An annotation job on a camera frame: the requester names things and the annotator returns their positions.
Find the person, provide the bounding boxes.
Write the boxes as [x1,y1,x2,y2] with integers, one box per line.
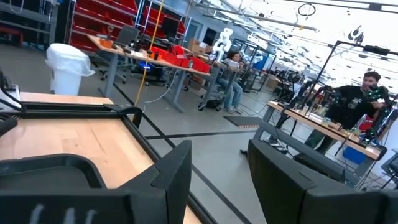
[304,70,388,155]
[216,50,246,115]

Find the red storage shelving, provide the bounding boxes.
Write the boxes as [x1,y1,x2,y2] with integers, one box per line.
[68,0,187,54]

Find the cardboard box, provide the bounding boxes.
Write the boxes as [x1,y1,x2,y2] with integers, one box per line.
[188,39,214,55]

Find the red plastic bin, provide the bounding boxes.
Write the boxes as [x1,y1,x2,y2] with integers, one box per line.
[158,45,190,68]
[189,57,211,74]

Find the blue plastic bin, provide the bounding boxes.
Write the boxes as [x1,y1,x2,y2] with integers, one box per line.
[343,145,368,165]

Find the white floor cable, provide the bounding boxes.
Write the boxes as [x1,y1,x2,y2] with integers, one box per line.
[142,70,178,113]

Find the small black floor mat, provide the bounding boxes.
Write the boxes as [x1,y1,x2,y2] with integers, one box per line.
[223,115,264,129]

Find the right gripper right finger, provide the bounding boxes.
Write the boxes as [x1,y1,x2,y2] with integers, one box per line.
[247,139,379,224]

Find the grey metal shelving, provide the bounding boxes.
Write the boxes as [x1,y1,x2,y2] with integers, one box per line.
[0,0,58,47]

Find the black hanging cable loop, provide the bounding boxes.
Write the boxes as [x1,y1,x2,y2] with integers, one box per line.
[297,2,317,17]

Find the black gantry frame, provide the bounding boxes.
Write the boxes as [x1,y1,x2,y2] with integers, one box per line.
[306,39,398,106]

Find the wooden work table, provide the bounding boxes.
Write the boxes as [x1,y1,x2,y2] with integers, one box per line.
[253,100,388,187]

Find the black plastic tray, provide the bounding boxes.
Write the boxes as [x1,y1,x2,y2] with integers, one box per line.
[0,154,108,191]

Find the white trash bin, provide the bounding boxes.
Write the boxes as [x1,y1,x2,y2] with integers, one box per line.
[45,42,96,96]

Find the wooden desk grey legs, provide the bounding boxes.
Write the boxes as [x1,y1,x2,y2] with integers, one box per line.
[86,34,215,114]

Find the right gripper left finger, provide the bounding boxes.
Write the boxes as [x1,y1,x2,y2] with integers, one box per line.
[118,139,193,224]

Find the black laptop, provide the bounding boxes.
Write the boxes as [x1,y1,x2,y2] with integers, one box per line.
[115,24,141,47]

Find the yellow cable with plug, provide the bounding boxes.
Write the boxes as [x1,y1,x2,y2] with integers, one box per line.
[132,0,165,106]

